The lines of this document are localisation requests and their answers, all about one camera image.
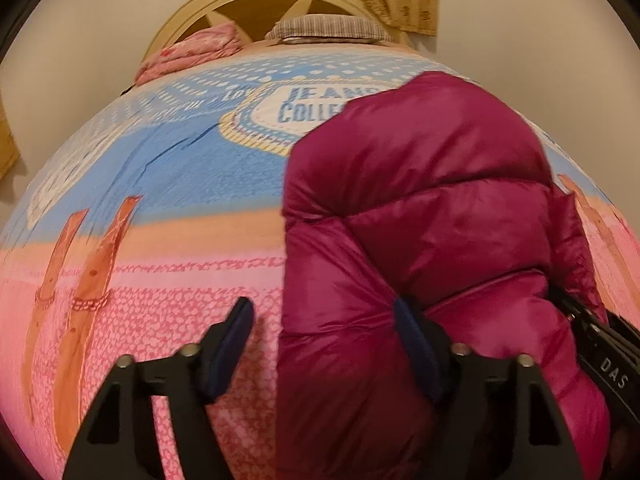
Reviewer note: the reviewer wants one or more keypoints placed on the folded pink floral quilt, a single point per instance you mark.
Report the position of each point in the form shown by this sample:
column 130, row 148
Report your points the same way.
column 192, row 52

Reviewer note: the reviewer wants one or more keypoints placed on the pink and blue printed blanket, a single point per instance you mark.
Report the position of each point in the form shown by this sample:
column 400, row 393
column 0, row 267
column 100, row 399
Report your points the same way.
column 175, row 220

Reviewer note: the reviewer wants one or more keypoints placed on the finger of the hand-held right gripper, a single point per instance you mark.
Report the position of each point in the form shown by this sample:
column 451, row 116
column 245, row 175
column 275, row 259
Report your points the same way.
column 582, row 310

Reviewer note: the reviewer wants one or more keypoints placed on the striped pillow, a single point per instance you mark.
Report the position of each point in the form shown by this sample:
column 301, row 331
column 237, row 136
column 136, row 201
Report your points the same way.
column 325, row 30

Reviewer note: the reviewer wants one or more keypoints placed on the cream wooden headboard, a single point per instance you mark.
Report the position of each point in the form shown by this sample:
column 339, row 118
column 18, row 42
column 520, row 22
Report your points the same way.
column 260, row 5

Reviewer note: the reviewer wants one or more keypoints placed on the magenta puffer jacket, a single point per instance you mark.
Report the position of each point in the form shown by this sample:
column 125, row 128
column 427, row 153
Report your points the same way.
column 425, row 220

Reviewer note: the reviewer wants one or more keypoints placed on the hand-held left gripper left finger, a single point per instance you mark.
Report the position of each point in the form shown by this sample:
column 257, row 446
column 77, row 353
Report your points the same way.
column 222, row 355

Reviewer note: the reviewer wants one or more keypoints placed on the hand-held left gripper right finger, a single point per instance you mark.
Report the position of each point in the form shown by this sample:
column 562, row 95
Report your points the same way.
column 417, row 345

